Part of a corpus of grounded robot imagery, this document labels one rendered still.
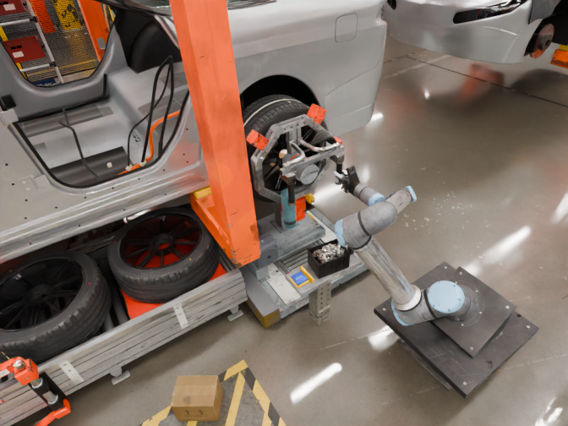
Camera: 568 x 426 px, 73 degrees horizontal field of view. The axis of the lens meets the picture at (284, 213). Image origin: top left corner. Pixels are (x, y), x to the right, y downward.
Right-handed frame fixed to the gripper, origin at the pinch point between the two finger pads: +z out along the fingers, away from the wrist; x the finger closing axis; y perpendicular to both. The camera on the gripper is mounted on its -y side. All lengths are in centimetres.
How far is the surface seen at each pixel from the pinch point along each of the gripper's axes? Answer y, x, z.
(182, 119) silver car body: -36, -71, 49
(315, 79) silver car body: -38, 17, 44
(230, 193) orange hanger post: -20, -72, -8
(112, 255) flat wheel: 32, -132, 47
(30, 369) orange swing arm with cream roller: 32, -182, -6
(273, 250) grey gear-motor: 47, -45, 7
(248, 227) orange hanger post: 5, -65, -8
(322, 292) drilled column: 52, -37, -35
